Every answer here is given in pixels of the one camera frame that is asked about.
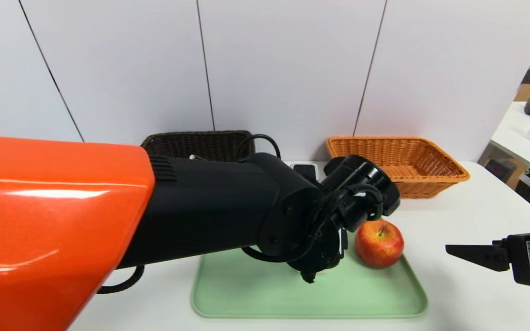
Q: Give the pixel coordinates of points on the red apple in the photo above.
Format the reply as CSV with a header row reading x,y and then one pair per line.
x,y
380,248

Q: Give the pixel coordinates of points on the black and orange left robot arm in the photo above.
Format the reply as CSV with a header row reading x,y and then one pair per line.
x,y
200,216

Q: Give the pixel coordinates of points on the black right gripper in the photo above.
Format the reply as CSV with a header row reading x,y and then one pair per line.
x,y
528,260

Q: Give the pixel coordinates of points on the light green plastic tray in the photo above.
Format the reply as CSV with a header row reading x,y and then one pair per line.
x,y
292,294

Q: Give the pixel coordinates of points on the orange wicker basket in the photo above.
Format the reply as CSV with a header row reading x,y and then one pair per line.
x,y
430,156

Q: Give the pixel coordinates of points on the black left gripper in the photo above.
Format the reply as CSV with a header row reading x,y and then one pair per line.
x,y
320,253

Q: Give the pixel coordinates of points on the dark brown wicker basket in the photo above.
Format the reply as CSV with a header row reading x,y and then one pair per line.
x,y
200,145

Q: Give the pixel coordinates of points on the white round-edged side table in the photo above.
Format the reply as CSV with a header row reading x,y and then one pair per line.
x,y
511,131

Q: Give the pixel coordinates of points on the dark floor box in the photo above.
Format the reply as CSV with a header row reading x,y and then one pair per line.
x,y
498,170

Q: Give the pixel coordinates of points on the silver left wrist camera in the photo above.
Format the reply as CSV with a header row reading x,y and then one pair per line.
x,y
305,172

